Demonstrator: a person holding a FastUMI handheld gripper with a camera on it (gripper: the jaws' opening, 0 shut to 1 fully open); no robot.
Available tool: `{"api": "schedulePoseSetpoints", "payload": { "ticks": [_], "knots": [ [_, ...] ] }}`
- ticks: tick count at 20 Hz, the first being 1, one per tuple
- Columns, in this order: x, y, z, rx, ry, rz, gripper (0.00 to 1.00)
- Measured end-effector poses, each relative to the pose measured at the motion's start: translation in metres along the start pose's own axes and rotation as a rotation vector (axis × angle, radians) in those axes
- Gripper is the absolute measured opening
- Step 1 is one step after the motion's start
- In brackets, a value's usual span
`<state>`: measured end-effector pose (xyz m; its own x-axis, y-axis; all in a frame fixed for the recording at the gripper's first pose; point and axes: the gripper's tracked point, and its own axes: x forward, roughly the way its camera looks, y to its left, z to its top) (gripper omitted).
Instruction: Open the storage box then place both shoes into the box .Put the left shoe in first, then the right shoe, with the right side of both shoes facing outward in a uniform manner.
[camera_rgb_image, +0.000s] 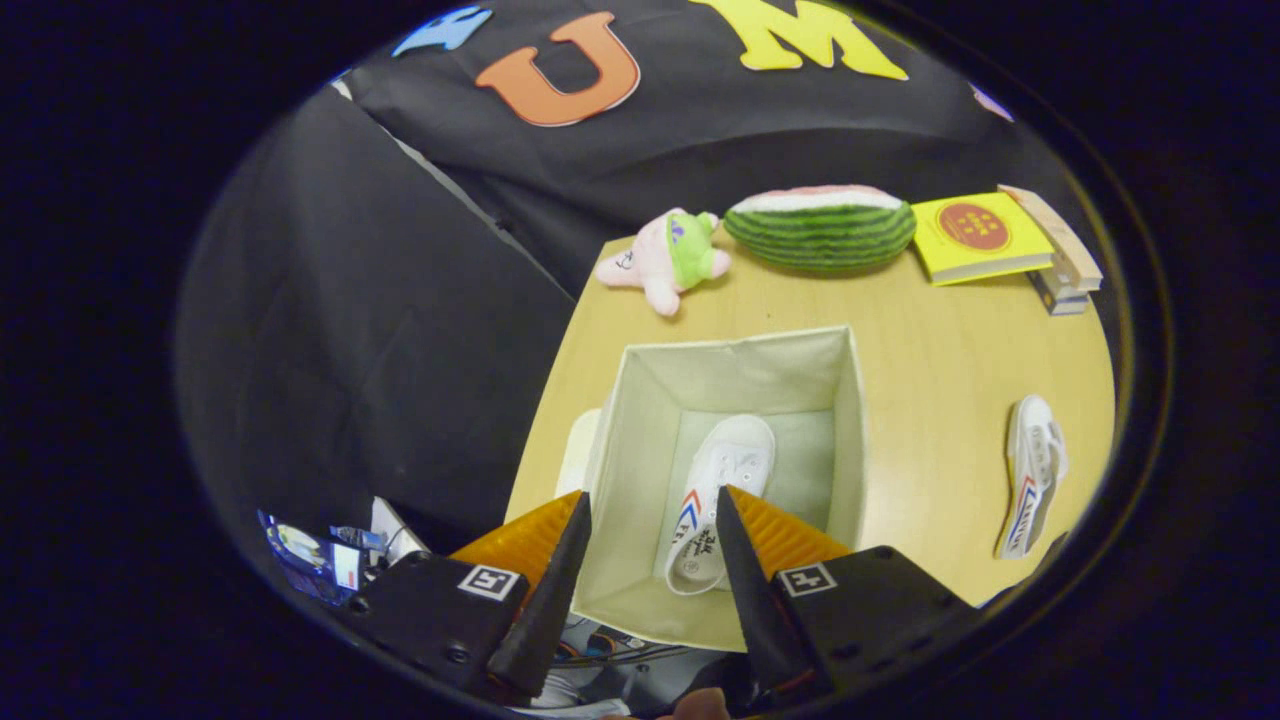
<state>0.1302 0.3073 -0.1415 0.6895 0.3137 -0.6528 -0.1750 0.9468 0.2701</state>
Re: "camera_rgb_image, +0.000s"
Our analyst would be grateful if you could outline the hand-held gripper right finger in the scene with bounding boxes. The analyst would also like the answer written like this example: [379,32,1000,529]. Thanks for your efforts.
[714,485,981,713]

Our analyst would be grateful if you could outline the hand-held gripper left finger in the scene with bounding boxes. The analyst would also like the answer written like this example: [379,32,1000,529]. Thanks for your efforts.
[340,490,594,701]

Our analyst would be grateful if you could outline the white canvas shoe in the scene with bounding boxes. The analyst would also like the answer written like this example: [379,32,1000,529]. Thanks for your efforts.
[664,413,777,597]
[994,393,1070,562]

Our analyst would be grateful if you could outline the grey-green fabric storage box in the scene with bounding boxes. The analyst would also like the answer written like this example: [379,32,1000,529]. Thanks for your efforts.
[553,324,872,654]

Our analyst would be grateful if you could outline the white papers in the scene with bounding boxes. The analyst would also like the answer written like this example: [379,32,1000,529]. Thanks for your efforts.
[368,496,433,563]

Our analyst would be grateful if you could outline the black backdrop cloth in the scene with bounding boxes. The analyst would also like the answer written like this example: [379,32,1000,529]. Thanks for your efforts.
[175,0,1081,561]

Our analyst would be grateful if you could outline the pink and green plush toy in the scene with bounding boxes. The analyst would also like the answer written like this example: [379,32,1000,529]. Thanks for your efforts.
[596,207,732,318]

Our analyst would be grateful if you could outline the watermelon slice plush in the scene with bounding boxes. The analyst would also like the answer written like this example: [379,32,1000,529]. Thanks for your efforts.
[721,184,919,274]

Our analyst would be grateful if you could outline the yellow book with red circle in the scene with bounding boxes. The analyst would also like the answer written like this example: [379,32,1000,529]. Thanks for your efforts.
[909,191,1057,288]

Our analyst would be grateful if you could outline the white paperback book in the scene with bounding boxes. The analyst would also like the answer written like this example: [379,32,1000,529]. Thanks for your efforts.
[1030,255,1096,306]

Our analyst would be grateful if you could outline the beige book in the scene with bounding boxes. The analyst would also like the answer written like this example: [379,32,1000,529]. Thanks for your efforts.
[997,183,1105,294]

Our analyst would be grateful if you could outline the tangled cables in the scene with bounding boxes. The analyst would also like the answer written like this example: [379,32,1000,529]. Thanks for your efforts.
[555,618,696,673]

